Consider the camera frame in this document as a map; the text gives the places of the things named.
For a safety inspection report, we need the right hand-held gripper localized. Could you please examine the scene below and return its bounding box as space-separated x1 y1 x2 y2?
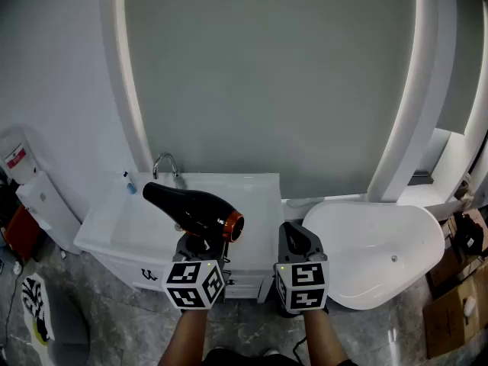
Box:
273 222 329 315

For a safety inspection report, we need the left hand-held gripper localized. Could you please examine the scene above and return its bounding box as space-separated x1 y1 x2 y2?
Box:
162 233 233 311

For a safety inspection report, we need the black and orange hair dryer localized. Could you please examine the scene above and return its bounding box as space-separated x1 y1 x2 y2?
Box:
142 181 245 252

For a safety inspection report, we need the white ceramic washbasin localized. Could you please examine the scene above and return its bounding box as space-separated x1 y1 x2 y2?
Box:
73 172 286 278

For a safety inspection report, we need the person's left forearm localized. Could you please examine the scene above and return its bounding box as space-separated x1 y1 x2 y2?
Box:
158 309 214 366

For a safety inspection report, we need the person's right forearm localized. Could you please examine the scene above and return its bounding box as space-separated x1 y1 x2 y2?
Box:
303 309 350 366

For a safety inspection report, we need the white vanity cabinet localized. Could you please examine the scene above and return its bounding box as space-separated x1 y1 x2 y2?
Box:
91 249 275 304

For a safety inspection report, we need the white bathtub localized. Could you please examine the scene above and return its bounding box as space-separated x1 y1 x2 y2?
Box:
301 199 446 311

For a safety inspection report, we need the chrome faucet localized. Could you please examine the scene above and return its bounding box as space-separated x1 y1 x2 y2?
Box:
152 152 188 190

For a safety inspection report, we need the blue and white tube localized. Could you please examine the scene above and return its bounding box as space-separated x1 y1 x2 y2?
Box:
122 171 137 195

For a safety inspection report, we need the person's black shirt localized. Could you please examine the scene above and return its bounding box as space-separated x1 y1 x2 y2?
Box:
201 347 359 366

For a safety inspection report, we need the small cardboard box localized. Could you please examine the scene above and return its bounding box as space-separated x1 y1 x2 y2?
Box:
426 242 481 285

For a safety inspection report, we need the large cardboard box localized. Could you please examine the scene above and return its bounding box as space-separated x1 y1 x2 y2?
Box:
422 268 488 360

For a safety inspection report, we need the black device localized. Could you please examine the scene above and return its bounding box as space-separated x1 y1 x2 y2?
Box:
453 211 488 258

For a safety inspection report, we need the red box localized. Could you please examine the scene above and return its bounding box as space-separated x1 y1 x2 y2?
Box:
4 204 41 261

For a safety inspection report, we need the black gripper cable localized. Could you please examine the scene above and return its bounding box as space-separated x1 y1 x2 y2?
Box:
292 335 310 362

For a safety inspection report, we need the white arched frame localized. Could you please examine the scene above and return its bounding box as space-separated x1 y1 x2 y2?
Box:
99 0 458 205

